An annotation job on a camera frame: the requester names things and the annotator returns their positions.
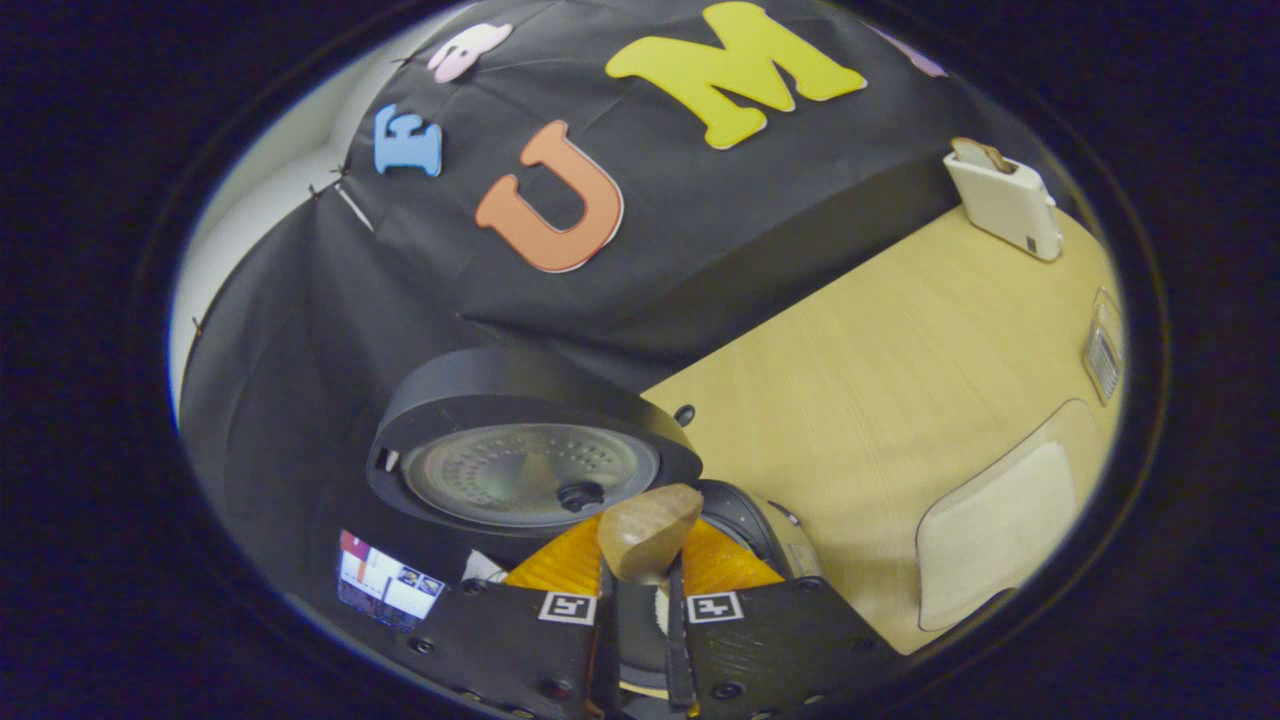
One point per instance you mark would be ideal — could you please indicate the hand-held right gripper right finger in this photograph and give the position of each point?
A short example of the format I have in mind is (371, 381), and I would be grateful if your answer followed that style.
(780, 650)

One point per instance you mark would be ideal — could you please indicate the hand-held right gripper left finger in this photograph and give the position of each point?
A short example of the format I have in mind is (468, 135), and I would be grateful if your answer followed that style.
(520, 650)

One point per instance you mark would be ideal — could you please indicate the wooden spoon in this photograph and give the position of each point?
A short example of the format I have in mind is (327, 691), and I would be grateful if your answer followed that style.
(650, 530)

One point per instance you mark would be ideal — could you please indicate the black silver rice cooker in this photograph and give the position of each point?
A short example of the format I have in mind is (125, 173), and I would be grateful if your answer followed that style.
(500, 390)

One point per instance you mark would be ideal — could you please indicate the computer monitor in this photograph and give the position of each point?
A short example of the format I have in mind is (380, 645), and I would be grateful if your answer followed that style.
(385, 585)

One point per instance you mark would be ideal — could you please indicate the clear plastic tray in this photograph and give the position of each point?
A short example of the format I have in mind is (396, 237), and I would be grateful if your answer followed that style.
(1000, 430)

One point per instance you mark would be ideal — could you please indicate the black backdrop cloth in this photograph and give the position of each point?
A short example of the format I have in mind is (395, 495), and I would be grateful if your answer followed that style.
(400, 280)

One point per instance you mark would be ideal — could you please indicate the white toaster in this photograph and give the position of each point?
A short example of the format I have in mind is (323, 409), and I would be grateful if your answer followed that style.
(1005, 205)

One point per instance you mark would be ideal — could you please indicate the toasted bread slice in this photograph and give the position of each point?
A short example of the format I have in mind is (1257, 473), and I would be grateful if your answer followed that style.
(980, 153)

